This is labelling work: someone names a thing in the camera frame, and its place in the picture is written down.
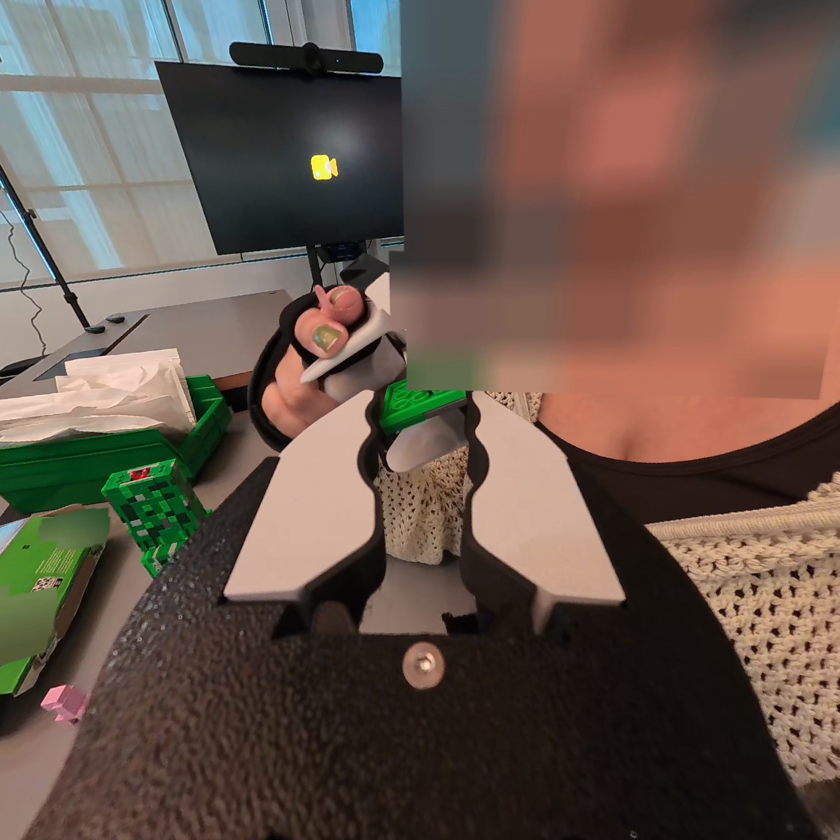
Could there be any black cable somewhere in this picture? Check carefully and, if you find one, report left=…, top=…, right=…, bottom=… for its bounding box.
left=0, top=209, right=50, bottom=358

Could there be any person's right forearm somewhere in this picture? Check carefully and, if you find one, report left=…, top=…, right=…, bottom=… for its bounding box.
left=374, top=451, right=475, bottom=565

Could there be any green mosaic lego panel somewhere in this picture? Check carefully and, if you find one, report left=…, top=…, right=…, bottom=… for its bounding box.
left=381, top=381, right=471, bottom=435

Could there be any person's black top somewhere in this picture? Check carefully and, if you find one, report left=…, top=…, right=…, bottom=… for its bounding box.
left=535, top=400, right=840, bottom=526

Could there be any grey background desk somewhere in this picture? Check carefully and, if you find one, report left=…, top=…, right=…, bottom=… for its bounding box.
left=0, top=289, right=295, bottom=395

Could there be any green lego set box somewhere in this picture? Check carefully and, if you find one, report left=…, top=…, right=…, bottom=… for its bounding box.
left=0, top=504, right=112, bottom=698

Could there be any black video conference bar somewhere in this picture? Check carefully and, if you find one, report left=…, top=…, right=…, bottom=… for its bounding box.
left=228, top=41, right=385, bottom=80

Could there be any green lego creeper figure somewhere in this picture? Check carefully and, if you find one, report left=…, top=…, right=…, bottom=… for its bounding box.
left=100, top=457, right=212, bottom=580

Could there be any person's right hand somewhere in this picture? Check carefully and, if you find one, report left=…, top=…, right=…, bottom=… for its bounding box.
left=261, top=282, right=376, bottom=454

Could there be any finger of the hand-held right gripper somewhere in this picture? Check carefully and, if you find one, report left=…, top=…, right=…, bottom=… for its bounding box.
left=386, top=408, right=469, bottom=473

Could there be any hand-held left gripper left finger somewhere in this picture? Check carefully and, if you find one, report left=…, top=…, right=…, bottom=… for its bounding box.
left=222, top=390, right=387, bottom=634

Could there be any black monitor stand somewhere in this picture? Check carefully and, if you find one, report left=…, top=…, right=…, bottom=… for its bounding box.
left=305, top=241, right=371, bottom=293

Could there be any person's knit sweater torso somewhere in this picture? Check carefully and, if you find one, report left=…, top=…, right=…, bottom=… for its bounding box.
left=486, top=392, right=840, bottom=788

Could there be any black tripod stand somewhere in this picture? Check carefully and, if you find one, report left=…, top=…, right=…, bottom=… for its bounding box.
left=0, top=161, right=96, bottom=332

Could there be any green plastic bin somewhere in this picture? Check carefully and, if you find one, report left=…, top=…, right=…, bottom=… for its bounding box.
left=0, top=374, right=234, bottom=515

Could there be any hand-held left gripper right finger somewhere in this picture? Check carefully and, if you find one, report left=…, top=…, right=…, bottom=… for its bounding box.
left=459, top=391, right=627, bottom=634

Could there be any large black monitor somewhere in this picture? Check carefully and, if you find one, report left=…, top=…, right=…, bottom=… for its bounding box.
left=154, top=60, right=405, bottom=257

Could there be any pink lego pig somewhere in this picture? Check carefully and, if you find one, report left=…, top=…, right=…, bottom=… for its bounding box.
left=39, top=684, right=93, bottom=725

